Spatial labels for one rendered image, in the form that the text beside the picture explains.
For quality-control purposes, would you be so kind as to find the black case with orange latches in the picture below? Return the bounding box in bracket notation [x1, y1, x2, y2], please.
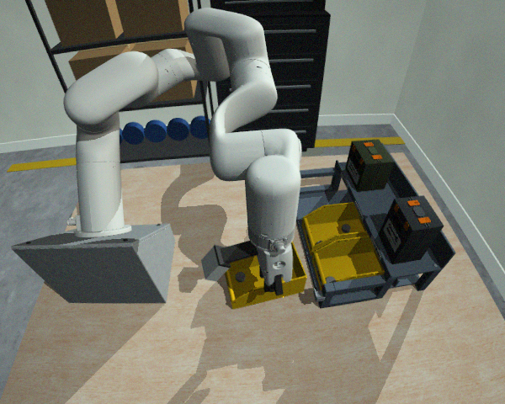
[378, 195, 444, 264]

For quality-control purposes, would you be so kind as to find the dark grey bin shelf rack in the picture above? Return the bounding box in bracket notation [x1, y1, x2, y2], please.
[296, 143, 456, 309]

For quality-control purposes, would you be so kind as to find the dark green case with orange latches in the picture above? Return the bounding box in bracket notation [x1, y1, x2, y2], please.
[346, 140, 395, 192]

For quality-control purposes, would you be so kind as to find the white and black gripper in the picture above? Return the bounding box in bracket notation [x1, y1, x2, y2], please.
[248, 235, 294, 295]

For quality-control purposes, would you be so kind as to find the yellow bin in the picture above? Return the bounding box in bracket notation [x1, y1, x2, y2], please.
[313, 236, 385, 290]
[303, 202, 368, 256]
[225, 242, 307, 309]

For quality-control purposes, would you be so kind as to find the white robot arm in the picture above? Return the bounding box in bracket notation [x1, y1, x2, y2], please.
[63, 8, 301, 254]

